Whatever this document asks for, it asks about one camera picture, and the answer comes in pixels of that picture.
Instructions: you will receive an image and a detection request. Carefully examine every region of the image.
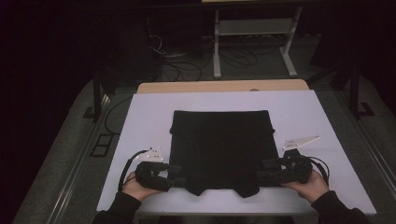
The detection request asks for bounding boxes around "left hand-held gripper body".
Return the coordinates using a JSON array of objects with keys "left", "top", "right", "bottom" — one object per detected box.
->
[{"left": 134, "top": 147, "right": 175, "bottom": 192}]

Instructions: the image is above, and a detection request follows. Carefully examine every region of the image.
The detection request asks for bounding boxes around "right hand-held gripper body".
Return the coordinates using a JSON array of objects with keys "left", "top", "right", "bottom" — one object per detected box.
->
[{"left": 275, "top": 135, "right": 321, "bottom": 185}]

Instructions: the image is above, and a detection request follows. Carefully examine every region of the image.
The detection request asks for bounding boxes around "black tank top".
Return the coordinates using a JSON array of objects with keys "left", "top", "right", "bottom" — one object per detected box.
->
[{"left": 169, "top": 109, "right": 280, "bottom": 199}]

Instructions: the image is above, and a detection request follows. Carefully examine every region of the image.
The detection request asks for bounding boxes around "person's left hand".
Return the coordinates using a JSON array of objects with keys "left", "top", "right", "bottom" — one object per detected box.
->
[{"left": 120, "top": 171, "right": 163, "bottom": 203}]

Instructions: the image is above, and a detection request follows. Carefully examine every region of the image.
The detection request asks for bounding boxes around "person's right hand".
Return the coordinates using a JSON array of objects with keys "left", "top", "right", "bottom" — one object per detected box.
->
[{"left": 281, "top": 169, "right": 331, "bottom": 203}]

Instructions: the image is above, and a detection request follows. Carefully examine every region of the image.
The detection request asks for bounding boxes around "white table mat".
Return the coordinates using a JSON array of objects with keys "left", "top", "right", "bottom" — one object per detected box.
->
[{"left": 96, "top": 90, "right": 377, "bottom": 217}]

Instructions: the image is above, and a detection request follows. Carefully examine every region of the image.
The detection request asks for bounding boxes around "wooden table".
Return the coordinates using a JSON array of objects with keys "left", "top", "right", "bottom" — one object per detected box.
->
[{"left": 136, "top": 78, "right": 310, "bottom": 94}]

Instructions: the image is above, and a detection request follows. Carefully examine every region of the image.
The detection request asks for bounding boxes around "black metal stand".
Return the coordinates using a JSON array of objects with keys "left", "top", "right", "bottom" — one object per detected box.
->
[
  {"left": 311, "top": 60, "right": 376, "bottom": 119},
  {"left": 82, "top": 66, "right": 114, "bottom": 123}
]

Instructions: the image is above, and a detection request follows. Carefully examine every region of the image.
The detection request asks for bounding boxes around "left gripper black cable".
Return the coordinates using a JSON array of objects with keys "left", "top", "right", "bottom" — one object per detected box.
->
[{"left": 117, "top": 149, "right": 150, "bottom": 192}]

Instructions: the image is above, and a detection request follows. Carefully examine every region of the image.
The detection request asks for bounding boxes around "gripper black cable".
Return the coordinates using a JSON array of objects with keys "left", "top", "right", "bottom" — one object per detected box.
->
[
  {"left": 117, "top": 149, "right": 150, "bottom": 192},
  {"left": 307, "top": 156, "right": 331, "bottom": 187}
]

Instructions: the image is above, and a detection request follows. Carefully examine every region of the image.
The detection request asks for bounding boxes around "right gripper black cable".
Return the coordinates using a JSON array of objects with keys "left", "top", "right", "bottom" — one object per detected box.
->
[{"left": 307, "top": 156, "right": 331, "bottom": 187}]

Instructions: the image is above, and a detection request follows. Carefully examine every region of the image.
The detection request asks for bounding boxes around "black floor cable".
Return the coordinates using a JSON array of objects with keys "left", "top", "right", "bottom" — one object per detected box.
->
[{"left": 104, "top": 96, "right": 134, "bottom": 136}]

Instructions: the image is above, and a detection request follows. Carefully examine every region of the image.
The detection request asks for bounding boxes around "metal floor rail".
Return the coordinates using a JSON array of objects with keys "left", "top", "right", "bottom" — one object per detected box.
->
[
  {"left": 46, "top": 92, "right": 110, "bottom": 224},
  {"left": 335, "top": 92, "right": 396, "bottom": 200}
]

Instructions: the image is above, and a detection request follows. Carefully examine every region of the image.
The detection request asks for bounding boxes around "tangle of floor cables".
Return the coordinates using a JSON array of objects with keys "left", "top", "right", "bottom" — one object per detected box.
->
[{"left": 148, "top": 34, "right": 260, "bottom": 82}]

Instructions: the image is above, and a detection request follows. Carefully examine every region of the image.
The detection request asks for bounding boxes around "white metal table frame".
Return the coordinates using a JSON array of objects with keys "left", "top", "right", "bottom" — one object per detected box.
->
[{"left": 213, "top": 6, "right": 304, "bottom": 79}]

